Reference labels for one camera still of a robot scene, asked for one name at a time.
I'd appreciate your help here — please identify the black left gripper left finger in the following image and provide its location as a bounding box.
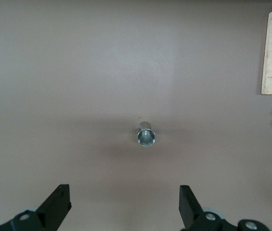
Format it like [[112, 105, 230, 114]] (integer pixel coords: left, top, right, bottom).
[[0, 184, 72, 231]]

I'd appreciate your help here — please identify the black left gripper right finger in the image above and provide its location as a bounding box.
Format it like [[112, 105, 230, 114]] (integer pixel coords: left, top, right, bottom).
[[180, 185, 269, 231]]

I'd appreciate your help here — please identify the silver metal jigger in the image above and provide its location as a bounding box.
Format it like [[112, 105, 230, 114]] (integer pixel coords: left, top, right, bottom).
[[137, 121, 157, 147]]

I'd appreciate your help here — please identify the brown table cover sheet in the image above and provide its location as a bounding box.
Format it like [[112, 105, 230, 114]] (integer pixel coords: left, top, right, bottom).
[[0, 0, 272, 231]]

